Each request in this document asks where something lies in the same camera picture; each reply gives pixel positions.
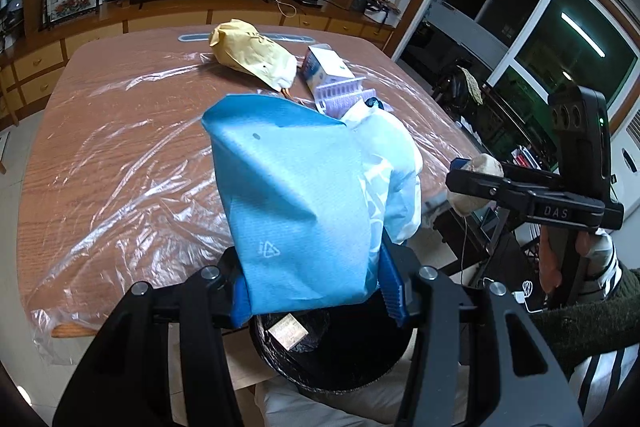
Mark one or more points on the black chair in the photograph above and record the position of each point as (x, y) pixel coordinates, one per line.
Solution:
(452, 89)

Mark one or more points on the white cushion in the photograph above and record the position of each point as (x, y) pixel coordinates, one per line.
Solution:
(320, 407)

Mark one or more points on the clear plastic table sheet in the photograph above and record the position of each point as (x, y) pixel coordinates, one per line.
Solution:
(140, 147)

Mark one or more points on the person's striped shirt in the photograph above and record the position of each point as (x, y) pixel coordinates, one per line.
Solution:
(605, 387)

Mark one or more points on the wooden sideboard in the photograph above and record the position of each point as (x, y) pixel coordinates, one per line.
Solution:
(45, 57)

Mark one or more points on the white plastic bag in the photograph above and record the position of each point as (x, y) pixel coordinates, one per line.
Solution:
(395, 167)

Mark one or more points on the person's right forearm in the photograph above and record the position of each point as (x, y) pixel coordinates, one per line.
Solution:
(590, 322)

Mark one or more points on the blue paper bag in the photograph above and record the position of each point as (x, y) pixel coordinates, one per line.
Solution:
(290, 187)

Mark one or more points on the yellow paper bag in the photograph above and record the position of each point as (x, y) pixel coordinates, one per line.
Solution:
(250, 52)

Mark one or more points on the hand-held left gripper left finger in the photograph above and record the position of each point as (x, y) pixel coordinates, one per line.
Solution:
(241, 302)

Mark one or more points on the white blue cardboard box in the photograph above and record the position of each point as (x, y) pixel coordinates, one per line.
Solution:
(325, 64)

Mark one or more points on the white charger plug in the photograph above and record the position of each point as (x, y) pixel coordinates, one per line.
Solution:
(525, 291)

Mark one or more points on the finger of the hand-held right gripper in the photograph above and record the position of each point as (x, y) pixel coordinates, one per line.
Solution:
(480, 187)
(530, 174)

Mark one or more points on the white pot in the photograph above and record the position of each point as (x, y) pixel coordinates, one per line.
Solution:
(380, 11)

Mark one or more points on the sliding glass door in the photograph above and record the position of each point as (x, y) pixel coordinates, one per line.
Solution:
(530, 32)

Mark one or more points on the purple plastic grid tray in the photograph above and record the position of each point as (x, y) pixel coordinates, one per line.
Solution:
(345, 97)

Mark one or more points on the person's right hand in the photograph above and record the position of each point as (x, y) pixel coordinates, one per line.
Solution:
(550, 262)

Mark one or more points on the black trash bin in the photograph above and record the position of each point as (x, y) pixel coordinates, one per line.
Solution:
(350, 357)

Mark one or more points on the beige paper ball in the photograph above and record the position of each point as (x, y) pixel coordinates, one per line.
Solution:
(480, 167)

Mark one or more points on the framed flower artwork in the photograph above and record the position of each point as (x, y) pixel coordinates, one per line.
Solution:
(72, 7)

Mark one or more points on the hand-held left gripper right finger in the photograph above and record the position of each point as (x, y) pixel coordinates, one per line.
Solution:
(392, 287)

